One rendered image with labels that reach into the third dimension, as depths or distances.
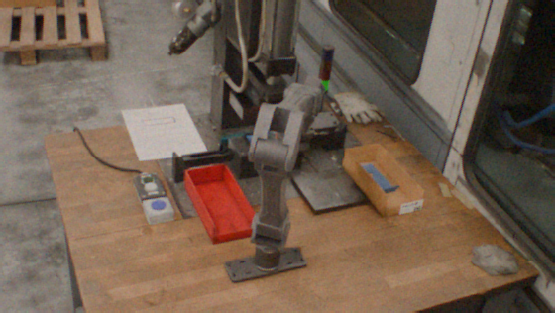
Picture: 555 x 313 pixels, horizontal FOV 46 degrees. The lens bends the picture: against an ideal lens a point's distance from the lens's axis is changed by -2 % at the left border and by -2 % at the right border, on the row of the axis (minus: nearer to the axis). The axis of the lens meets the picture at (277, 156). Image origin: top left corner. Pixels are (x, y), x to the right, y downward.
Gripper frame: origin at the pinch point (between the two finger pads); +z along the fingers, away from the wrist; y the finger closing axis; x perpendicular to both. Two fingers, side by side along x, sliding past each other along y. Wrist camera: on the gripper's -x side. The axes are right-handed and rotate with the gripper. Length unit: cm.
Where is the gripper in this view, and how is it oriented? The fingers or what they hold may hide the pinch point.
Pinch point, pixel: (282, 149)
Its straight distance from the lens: 177.9
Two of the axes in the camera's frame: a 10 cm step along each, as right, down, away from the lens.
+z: -2.8, 4.5, 8.4
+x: -9.1, 1.3, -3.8
